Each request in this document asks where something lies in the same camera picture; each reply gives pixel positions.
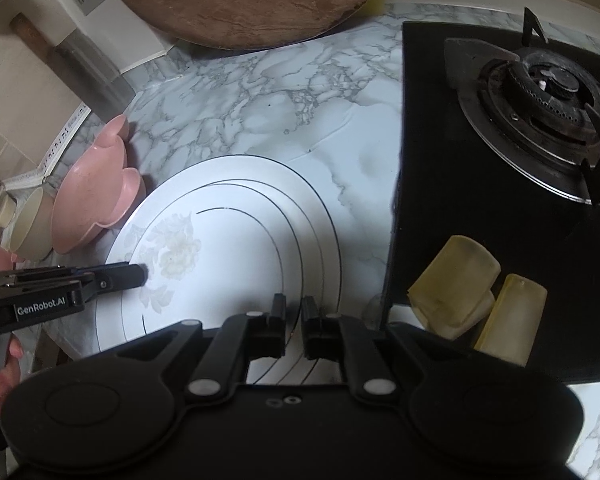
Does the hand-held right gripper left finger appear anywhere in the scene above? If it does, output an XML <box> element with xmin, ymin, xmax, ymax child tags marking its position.
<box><xmin>115</xmin><ymin>293</ymin><xmax>287</xmax><ymax>402</ymax></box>

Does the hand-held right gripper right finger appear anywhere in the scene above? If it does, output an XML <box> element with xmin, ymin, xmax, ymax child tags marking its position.
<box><xmin>302</xmin><ymin>296</ymin><xmax>463</xmax><ymax>402</ymax></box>

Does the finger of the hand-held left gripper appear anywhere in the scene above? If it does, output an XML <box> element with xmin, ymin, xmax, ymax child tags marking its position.
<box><xmin>82</xmin><ymin>263</ymin><xmax>149</xmax><ymax>309</ymax></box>

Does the cream bowl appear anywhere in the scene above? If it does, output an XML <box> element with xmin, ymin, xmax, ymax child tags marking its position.
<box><xmin>7</xmin><ymin>185</ymin><xmax>61</xmax><ymax>262</ymax></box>

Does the pink bear-shaped bowl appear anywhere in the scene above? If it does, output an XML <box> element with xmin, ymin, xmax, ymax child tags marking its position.
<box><xmin>50</xmin><ymin>114</ymin><xmax>147</xmax><ymax>255</ymax></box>

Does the white floral plate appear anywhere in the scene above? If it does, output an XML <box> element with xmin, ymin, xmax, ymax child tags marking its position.
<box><xmin>95</xmin><ymin>156</ymin><xmax>345</xmax><ymax>386</ymax></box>

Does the person's left hand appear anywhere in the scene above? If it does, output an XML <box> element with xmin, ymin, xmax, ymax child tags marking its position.
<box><xmin>0</xmin><ymin>336</ymin><xmax>27</xmax><ymax>417</ymax></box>

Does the small cream cup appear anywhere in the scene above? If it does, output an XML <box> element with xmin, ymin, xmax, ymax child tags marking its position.
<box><xmin>0</xmin><ymin>195</ymin><xmax>17</xmax><ymax>229</ymax></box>

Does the white patterned edge strip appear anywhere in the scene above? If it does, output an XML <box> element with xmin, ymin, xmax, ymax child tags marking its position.
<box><xmin>2</xmin><ymin>102</ymin><xmax>91</xmax><ymax>192</ymax></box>

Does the yellowish translucent plastic cover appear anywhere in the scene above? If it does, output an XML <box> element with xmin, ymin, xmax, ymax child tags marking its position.
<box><xmin>407</xmin><ymin>235</ymin><xmax>501</xmax><ymax>339</ymax></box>
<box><xmin>472</xmin><ymin>273</ymin><xmax>549</xmax><ymax>367</ymax></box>

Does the black glass gas stove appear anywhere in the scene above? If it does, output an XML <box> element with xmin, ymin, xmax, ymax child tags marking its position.
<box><xmin>382</xmin><ymin>7</ymin><xmax>600</xmax><ymax>387</ymax></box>

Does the round wooden cutting board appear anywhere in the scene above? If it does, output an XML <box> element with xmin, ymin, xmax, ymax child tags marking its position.
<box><xmin>101</xmin><ymin>0</ymin><xmax>396</xmax><ymax>51</ymax></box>

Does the gas burner pan support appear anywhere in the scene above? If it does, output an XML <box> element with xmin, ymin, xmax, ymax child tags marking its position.
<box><xmin>444</xmin><ymin>7</ymin><xmax>600</xmax><ymax>207</ymax></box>

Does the cleaver with wooden handle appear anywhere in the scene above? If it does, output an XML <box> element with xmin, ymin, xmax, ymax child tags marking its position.
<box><xmin>11</xmin><ymin>14</ymin><xmax>137</xmax><ymax>128</ymax></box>

